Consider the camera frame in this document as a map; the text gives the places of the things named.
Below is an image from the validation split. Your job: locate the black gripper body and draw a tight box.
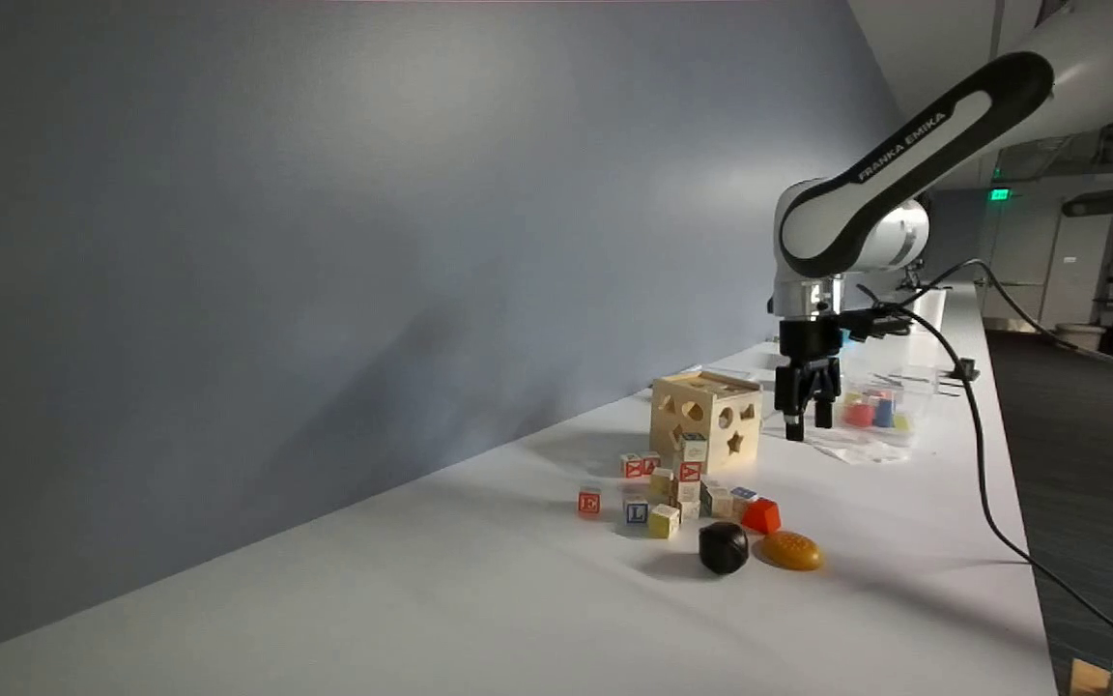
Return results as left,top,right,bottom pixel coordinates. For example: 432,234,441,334
779,312,848,378

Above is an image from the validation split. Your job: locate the wooden shape sorting box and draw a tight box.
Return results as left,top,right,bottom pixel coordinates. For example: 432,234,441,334
646,367,767,481

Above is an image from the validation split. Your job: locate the red polyhedron block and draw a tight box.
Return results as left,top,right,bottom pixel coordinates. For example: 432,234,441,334
737,494,790,542

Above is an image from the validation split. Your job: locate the orange toy block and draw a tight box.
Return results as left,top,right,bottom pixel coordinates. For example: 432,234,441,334
755,527,831,576

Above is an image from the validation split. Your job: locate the black round ball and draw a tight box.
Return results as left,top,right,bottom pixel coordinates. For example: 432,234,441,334
695,519,759,580

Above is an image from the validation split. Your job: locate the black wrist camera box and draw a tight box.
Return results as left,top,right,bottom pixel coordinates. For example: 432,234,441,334
839,296,922,343

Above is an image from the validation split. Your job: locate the long black cable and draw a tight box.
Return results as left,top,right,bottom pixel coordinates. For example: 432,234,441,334
858,281,1113,677

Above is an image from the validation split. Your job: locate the thin black cable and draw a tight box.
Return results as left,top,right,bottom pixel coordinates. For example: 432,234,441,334
911,256,1061,341

